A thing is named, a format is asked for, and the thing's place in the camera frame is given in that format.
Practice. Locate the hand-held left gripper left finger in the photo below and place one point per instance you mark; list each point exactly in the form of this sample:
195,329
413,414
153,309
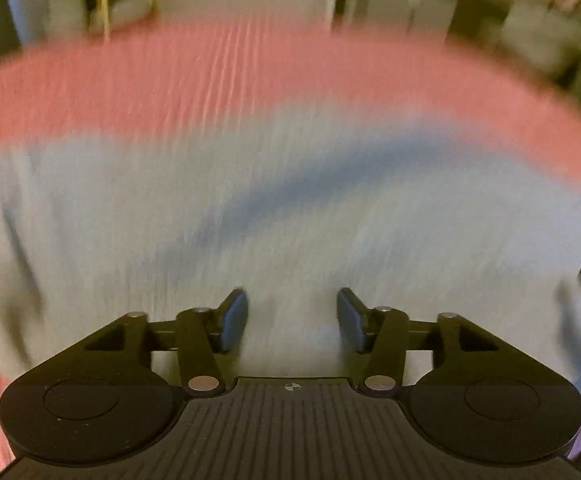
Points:
234,320

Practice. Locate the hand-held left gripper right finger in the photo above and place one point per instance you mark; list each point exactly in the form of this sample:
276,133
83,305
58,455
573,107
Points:
350,320

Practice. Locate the grey sweat pants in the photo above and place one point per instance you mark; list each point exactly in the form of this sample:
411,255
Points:
290,210

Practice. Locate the pink ribbed blanket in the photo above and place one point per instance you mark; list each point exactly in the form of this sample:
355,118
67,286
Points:
210,70

